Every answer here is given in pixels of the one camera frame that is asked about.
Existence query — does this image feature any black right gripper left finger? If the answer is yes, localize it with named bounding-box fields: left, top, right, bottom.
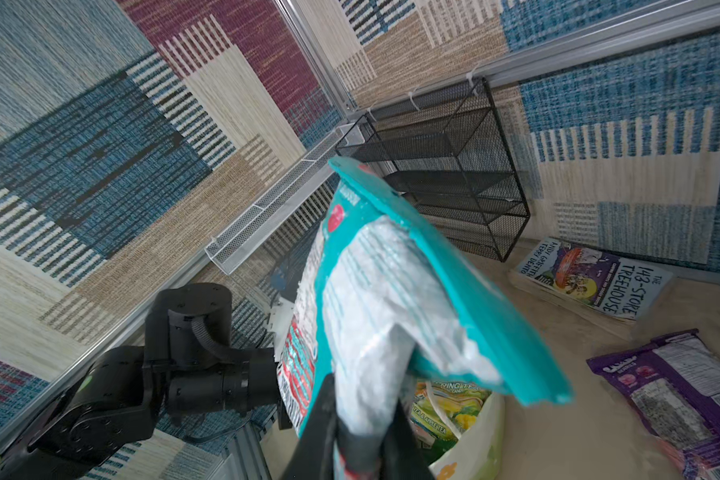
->
left=281, top=374, right=338, bottom=480

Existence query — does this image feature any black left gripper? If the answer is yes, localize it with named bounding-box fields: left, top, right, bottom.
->
left=276, top=348, right=293, bottom=430

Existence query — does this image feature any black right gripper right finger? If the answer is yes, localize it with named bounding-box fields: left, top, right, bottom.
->
left=380, top=403, right=434, bottom=480

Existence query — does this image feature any white paper bag with illustration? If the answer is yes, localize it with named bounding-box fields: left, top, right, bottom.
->
left=404, top=379, right=505, bottom=480

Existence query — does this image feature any teal snack packet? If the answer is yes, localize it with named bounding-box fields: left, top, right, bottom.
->
left=282, top=157, right=574, bottom=479

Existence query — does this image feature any purple snack packet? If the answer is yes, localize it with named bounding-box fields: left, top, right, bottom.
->
left=587, top=329, right=720, bottom=479

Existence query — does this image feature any green Fox's Spring Tea bag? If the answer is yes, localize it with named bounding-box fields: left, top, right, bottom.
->
left=408, top=380, right=491, bottom=464

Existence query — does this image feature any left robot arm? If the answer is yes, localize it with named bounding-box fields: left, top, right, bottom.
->
left=0, top=283, right=281, bottom=479

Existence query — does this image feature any paperback book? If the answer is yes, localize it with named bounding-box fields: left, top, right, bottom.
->
left=508, top=237, right=675, bottom=340

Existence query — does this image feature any white wire mesh basket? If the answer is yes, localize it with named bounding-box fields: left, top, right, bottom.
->
left=205, top=123, right=352, bottom=275

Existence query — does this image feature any black wire shelf rack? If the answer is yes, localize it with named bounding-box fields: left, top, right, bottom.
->
left=335, top=77, right=530, bottom=261

